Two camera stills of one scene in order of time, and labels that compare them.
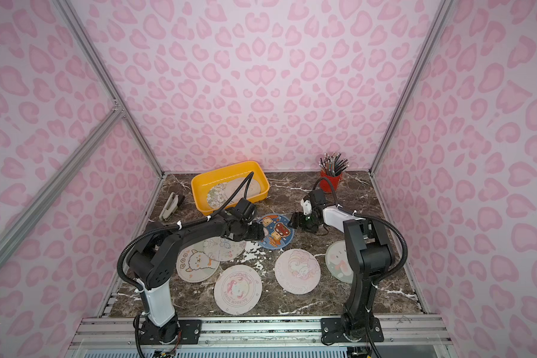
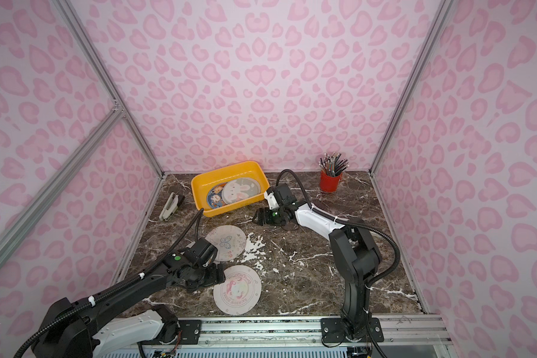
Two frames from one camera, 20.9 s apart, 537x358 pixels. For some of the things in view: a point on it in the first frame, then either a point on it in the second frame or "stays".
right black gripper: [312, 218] -> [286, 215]
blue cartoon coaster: [277, 234] -> [215, 196]
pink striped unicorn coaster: [237, 289] stays
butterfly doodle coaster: [223, 249] stays
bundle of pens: [333, 165] stays
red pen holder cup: [335, 180] stays
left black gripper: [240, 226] -> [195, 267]
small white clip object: [174, 201] stays
